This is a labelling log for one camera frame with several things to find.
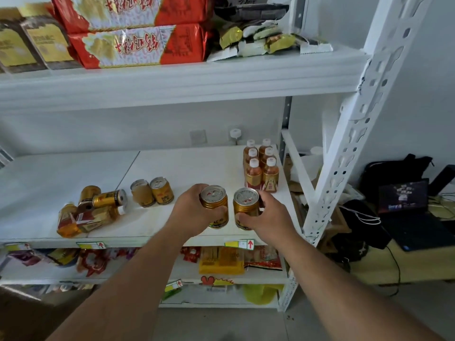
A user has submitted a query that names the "small red snack packet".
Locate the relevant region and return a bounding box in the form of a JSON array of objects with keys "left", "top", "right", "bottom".
[{"left": 181, "top": 247, "right": 202, "bottom": 264}]

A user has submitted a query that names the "person's left forearm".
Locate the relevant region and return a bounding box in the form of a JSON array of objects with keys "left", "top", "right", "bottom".
[{"left": 45, "top": 224, "right": 187, "bottom": 341}]

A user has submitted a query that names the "person's right hand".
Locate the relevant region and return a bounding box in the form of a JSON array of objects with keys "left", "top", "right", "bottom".
[{"left": 236, "top": 190, "right": 303, "bottom": 247}]

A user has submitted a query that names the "group of amber capped bottles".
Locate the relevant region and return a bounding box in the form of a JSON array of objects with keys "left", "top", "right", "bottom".
[{"left": 243, "top": 139, "right": 280, "bottom": 194}]

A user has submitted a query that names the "yellow green plastic bag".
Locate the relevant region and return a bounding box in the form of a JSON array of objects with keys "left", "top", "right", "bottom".
[{"left": 243, "top": 283, "right": 285, "bottom": 306}]

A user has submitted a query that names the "purple snack packet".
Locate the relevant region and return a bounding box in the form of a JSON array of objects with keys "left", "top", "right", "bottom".
[{"left": 8, "top": 250, "right": 42, "bottom": 267}]

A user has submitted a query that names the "person's left hand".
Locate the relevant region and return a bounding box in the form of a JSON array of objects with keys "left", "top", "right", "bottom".
[{"left": 167, "top": 183, "right": 228, "bottom": 242}]

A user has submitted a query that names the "black laptop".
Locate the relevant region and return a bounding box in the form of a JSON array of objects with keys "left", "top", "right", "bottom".
[{"left": 377, "top": 178, "right": 455, "bottom": 253}]

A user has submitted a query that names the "red wrapped snack packet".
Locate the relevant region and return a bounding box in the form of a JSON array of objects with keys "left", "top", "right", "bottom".
[{"left": 76, "top": 249, "right": 108, "bottom": 278}]

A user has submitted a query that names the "brown cardboard box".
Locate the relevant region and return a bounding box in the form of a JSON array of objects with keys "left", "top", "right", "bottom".
[{"left": 0, "top": 285, "right": 94, "bottom": 341}]

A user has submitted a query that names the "brown yellow label packet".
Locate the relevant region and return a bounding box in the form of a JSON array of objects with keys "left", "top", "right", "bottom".
[
  {"left": 19, "top": 3, "right": 82, "bottom": 71},
  {"left": 0, "top": 8, "right": 48, "bottom": 74}
]

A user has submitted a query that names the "pile of small snack packets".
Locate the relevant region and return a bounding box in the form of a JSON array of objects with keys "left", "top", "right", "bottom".
[{"left": 207, "top": 20, "right": 334, "bottom": 63}]

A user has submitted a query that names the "clear red snack packet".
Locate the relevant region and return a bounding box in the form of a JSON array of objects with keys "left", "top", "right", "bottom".
[{"left": 245, "top": 245, "right": 284, "bottom": 272}]

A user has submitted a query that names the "wall socket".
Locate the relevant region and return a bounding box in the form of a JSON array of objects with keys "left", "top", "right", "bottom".
[{"left": 189, "top": 129, "right": 208, "bottom": 146}]

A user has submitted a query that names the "black bag with white cord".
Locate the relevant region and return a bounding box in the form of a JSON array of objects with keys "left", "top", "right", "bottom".
[{"left": 337, "top": 199, "right": 392, "bottom": 251}]

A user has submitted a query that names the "black cable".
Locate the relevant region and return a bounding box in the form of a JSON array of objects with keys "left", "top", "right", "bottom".
[{"left": 385, "top": 245, "right": 402, "bottom": 298}]

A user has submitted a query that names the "red snack bag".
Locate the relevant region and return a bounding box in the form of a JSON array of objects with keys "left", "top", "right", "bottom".
[
  {"left": 68, "top": 24, "right": 211, "bottom": 70},
  {"left": 51, "top": 0, "right": 215, "bottom": 35}
]

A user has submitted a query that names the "yellow snack packet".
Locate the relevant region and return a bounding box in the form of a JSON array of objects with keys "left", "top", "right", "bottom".
[{"left": 199, "top": 246, "right": 245, "bottom": 276}]

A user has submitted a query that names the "amber drink bottle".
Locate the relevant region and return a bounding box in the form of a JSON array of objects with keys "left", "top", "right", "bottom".
[
  {"left": 76, "top": 205, "right": 127, "bottom": 233},
  {"left": 56, "top": 204, "right": 81, "bottom": 238}
]

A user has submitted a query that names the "black backpack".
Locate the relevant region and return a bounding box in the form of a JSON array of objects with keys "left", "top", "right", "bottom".
[{"left": 358, "top": 153, "right": 435, "bottom": 203}]

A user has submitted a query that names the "white metal shelf rack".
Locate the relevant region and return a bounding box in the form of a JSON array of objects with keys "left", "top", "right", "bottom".
[{"left": 0, "top": 0, "right": 436, "bottom": 314}]

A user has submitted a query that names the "gold drink can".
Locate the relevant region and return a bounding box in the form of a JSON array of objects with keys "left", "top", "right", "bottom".
[
  {"left": 233, "top": 188, "right": 262, "bottom": 231},
  {"left": 92, "top": 189, "right": 128, "bottom": 209},
  {"left": 78, "top": 185, "right": 102, "bottom": 205},
  {"left": 200, "top": 185, "right": 229, "bottom": 230},
  {"left": 150, "top": 176, "right": 175, "bottom": 206},
  {"left": 130, "top": 179, "right": 156, "bottom": 208}
]

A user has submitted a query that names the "yellow table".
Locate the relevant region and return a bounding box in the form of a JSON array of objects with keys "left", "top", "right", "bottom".
[{"left": 350, "top": 200, "right": 455, "bottom": 285}]

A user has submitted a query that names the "dark snack package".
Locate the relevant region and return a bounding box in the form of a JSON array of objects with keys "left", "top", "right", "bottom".
[{"left": 213, "top": 0, "right": 291, "bottom": 22}]

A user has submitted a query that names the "person's right forearm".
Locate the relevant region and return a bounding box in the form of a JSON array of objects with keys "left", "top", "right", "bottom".
[{"left": 279, "top": 231, "right": 446, "bottom": 341}]

